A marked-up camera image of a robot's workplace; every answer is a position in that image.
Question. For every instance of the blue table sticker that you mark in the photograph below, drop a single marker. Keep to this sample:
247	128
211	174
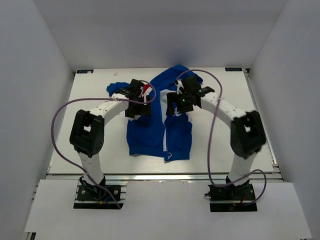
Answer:
84	71
233	69

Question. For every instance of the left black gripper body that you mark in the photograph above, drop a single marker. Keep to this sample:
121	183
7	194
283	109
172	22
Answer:
140	99

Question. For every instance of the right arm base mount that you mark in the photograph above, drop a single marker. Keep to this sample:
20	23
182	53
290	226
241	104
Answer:
232	199

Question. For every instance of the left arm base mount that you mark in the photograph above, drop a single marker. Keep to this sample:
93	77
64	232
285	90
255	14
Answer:
91	197

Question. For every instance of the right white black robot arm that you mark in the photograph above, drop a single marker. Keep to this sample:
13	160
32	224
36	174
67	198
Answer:
247	134

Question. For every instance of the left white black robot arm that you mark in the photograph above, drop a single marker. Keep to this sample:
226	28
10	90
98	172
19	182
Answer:
88	131

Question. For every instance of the left blue table sticker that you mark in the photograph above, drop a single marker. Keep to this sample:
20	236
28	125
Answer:
84	71

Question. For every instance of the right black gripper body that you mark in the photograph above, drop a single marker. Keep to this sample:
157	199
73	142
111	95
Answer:
187	105

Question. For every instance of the blue white red jacket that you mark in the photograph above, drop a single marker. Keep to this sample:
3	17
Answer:
158	134

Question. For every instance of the right blue table sticker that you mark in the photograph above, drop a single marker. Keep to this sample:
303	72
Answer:
233	69

